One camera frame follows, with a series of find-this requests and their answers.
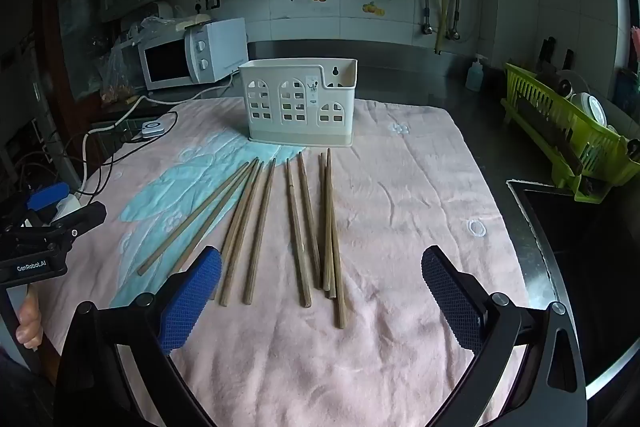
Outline white bowls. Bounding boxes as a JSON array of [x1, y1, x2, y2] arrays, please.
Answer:
[[570, 92, 609, 128]]

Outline black cable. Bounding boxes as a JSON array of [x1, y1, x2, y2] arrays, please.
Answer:
[[60, 109, 179, 208]]

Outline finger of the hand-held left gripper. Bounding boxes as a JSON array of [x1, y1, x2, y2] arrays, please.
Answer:
[[27, 182, 70, 212], [49, 201, 108, 241]]

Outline clear plastic bag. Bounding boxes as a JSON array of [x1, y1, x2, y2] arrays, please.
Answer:
[[97, 17, 151, 104]]

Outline soap dispenser bottle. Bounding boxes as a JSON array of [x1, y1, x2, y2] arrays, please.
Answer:
[[465, 54, 487, 92]]

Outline white power cable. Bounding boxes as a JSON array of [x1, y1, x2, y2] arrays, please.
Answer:
[[75, 74, 242, 202]]

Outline white rounded appliance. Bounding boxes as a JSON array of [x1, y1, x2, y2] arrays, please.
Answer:
[[150, 1, 187, 26]]

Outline green dish rack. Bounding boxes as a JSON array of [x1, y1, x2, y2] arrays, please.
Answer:
[[501, 63, 640, 204]]

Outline steel sink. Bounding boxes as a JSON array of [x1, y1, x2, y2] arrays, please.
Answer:
[[506, 179, 640, 408]]

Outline pink and blue towel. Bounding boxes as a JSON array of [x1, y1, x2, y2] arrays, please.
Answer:
[[37, 96, 531, 427]]

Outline cream plastic chopstick holder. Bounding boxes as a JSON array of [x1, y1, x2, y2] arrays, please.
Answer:
[[238, 58, 359, 148]]

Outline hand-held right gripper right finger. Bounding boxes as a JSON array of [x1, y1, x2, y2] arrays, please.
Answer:
[[421, 245, 588, 427]]

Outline person's left hand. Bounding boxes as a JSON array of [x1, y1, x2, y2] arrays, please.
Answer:
[[15, 284, 44, 350]]

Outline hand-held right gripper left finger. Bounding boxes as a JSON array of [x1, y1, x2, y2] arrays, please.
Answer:
[[52, 246, 223, 427]]

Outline white microwave oven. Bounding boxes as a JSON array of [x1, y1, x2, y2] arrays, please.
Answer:
[[137, 18, 249, 92]]

